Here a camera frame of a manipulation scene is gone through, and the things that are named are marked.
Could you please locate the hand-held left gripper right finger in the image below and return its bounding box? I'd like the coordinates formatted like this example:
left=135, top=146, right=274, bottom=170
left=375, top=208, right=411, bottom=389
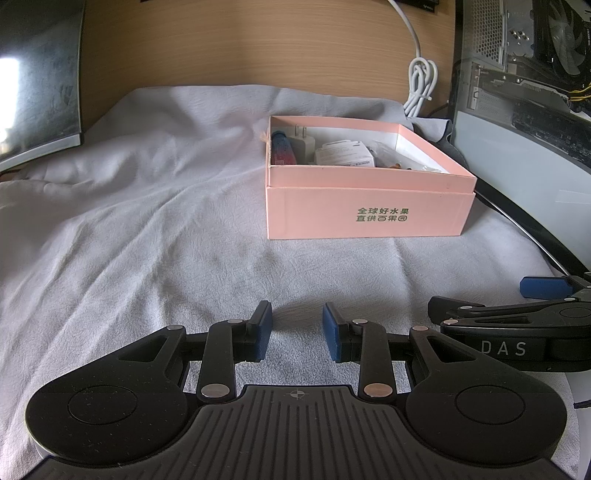
left=322, top=302, right=485, bottom=402

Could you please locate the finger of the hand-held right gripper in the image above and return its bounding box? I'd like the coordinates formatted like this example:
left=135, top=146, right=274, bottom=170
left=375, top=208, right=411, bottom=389
left=427, top=296, right=561, bottom=328
left=519, top=271, right=591, bottom=300

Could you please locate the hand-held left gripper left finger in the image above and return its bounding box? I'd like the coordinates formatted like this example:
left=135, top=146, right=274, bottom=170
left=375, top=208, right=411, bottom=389
left=106, top=301, right=274, bottom=403

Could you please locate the pink cardboard box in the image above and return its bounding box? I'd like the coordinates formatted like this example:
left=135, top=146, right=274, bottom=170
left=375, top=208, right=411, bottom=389
left=265, top=115, right=478, bottom=241

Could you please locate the small white box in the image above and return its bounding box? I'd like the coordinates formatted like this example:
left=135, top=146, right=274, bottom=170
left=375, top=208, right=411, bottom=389
left=315, top=141, right=376, bottom=167

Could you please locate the red tube with blue cap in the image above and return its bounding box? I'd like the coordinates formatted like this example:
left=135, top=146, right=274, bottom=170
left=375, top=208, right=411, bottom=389
left=270, top=130, right=296, bottom=165

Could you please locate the white charger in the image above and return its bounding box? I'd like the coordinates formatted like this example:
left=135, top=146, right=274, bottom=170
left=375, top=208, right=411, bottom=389
left=290, top=124, right=317, bottom=164

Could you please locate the glass-sided computer case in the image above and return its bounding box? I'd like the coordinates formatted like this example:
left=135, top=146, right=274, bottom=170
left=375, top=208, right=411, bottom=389
left=445, top=0, right=591, bottom=278

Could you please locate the grey cloth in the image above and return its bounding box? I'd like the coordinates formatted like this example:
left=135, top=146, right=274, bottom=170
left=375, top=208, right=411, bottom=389
left=0, top=84, right=583, bottom=480

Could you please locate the black monitor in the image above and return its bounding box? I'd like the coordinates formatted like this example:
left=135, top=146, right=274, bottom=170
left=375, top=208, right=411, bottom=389
left=0, top=0, right=88, bottom=174

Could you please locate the black cable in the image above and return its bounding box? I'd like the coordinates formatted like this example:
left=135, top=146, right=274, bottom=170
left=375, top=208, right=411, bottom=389
left=422, top=102, right=455, bottom=121

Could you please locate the white coiled cable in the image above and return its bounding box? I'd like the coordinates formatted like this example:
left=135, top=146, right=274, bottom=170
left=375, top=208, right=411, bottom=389
left=385, top=0, right=438, bottom=118

